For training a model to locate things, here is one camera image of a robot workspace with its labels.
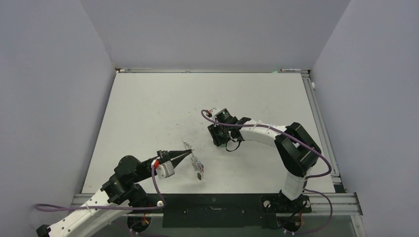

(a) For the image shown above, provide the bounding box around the silver metal key organizer ring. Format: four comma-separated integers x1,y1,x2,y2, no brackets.
182,140,205,181

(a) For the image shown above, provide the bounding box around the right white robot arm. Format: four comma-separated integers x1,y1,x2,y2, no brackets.
202,108,321,211

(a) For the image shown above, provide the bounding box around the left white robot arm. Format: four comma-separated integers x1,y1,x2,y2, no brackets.
34,149,192,237

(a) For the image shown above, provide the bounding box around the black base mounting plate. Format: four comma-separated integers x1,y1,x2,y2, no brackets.
127,193,312,232

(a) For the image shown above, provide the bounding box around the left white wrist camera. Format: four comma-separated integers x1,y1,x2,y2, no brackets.
154,161,175,180

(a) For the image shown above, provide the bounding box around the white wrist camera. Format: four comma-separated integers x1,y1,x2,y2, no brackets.
154,161,175,180
207,108,221,120

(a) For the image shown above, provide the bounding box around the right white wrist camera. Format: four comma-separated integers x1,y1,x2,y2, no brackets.
207,108,221,120

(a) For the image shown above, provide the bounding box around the aluminium frame rail right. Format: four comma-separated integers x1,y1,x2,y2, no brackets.
301,70,347,193

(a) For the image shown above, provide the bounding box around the aluminium frame rail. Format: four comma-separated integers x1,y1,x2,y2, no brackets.
115,68,310,74
301,70,347,193

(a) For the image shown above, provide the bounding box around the aluminium frame rail back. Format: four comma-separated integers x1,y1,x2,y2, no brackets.
115,68,310,74

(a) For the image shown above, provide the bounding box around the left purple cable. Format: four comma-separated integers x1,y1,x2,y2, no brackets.
34,159,166,213

